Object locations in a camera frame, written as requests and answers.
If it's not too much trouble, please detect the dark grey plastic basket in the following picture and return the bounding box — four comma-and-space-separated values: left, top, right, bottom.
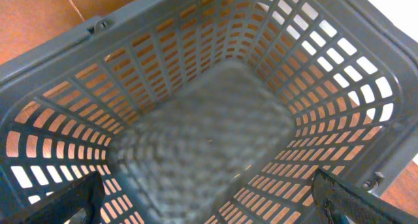
1, 0, 417, 223

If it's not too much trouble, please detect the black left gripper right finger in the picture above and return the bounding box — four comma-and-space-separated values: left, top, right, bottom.
312, 169, 417, 224

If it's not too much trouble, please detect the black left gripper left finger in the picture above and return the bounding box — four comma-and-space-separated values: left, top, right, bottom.
1, 172, 105, 224

